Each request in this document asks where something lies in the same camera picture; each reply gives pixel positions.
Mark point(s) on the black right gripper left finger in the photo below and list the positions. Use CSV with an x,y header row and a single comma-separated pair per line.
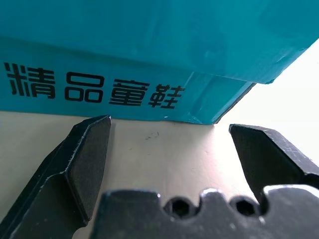
x,y
74,159

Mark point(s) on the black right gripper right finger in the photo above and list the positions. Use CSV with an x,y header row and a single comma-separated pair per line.
x,y
269,154

